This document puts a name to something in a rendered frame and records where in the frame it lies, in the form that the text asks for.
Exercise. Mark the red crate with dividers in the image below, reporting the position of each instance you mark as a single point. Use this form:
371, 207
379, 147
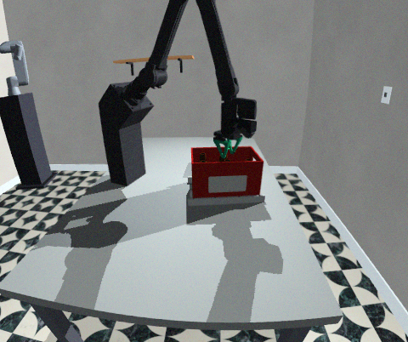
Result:
226, 179

